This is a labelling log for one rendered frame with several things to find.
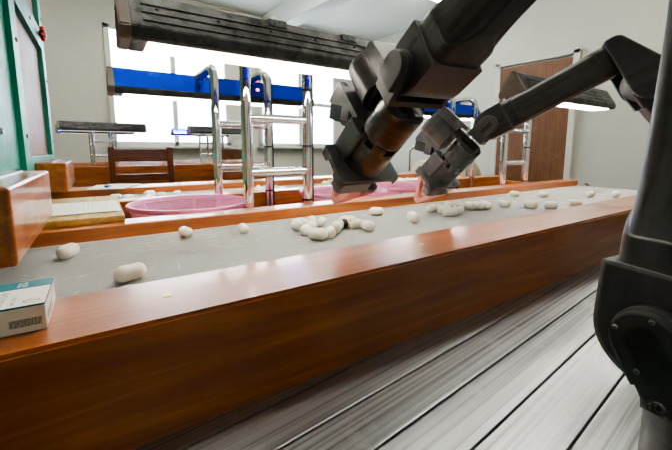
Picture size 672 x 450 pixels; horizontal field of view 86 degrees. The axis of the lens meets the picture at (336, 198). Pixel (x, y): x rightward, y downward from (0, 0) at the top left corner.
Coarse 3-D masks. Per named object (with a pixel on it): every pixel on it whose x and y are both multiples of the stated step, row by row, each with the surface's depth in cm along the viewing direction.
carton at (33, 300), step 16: (0, 288) 28; (16, 288) 28; (32, 288) 28; (48, 288) 28; (0, 304) 25; (16, 304) 25; (32, 304) 25; (48, 304) 27; (0, 320) 24; (16, 320) 25; (32, 320) 25; (48, 320) 26; (0, 336) 24
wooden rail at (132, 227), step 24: (456, 192) 109; (480, 192) 116; (504, 192) 123; (168, 216) 69; (192, 216) 69; (216, 216) 70; (240, 216) 73; (264, 216) 76; (288, 216) 79; (48, 240) 56; (72, 240) 58; (96, 240) 60
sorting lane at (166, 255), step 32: (576, 192) 128; (608, 192) 128; (256, 224) 73; (288, 224) 73; (384, 224) 73; (416, 224) 73; (448, 224) 73; (32, 256) 51; (96, 256) 51; (128, 256) 51; (160, 256) 51; (192, 256) 51; (224, 256) 51; (256, 256) 51; (288, 256) 51; (64, 288) 40; (96, 288) 40
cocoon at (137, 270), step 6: (132, 264) 42; (138, 264) 42; (120, 270) 41; (126, 270) 41; (132, 270) 41; (138, 270) 42; (144, 270) 42; (114, 276) 41; (120, 276) 40; (126, 276) 41; (132, 276) 41; (138, 276) 42
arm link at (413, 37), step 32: (448, 0) 33; (480, 0) 30; (512, 0) 29; (416, 32) 36; (448, 32) 33; (480, 32) 32; (416, 64) 36; (448, 64) 35; (480, 64) 36; (416, 96) 39; (448, 96) 40
